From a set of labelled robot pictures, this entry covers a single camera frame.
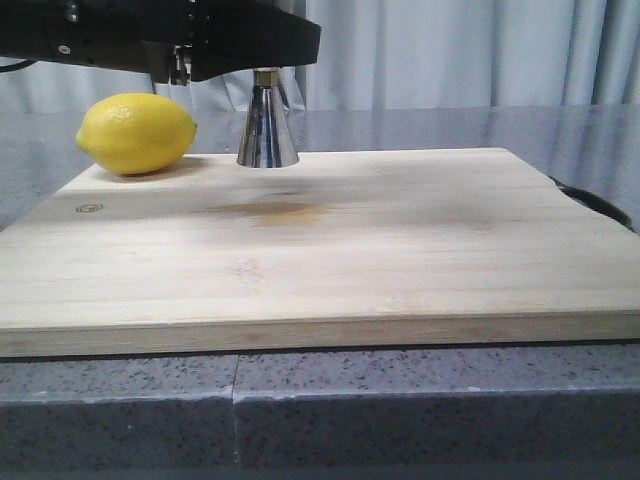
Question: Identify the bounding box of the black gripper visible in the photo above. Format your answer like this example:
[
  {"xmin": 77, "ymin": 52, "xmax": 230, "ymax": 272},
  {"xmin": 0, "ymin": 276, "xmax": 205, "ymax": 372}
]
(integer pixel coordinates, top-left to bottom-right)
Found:
[{"xmin": 1, "ymin": 1, "xmax": 321, "ymax": 85}]

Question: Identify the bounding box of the steel double jigger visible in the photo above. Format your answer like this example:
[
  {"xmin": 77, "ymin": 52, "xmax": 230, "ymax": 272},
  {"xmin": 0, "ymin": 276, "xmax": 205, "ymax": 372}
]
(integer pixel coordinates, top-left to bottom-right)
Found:
[{"xmin": 236, "ymin": 68, "xmax": 299, "ymax": 169}]

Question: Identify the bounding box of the yellow lemon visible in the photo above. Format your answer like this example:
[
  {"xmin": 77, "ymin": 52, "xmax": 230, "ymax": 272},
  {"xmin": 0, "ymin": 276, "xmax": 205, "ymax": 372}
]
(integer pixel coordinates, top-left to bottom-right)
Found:
[{"xmin": 75, "ymin": 92, "xmax": 197, "ymax": 175}]

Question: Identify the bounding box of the grey curtain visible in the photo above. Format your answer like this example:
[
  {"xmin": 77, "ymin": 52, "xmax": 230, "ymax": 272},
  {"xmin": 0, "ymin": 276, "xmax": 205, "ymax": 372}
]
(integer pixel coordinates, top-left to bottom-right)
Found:
[{"xmin": 1, "ymin": 1, "xmax": 639, "ymax": 113}]

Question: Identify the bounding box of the light wooden cutting board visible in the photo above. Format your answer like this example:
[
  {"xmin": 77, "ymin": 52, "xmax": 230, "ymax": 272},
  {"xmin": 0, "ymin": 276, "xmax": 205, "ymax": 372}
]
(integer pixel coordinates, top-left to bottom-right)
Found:
[{"xmin": 1, "ymin": 148, "xmax": 639, "ymax": 357}]

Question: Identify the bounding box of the black cable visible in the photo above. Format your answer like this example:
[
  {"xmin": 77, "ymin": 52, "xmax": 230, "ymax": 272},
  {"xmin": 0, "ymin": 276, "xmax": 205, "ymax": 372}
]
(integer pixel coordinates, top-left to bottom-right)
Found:
[{"xmin": 547, "ymin": 176, "xmax": 633, "ymax": 232}]

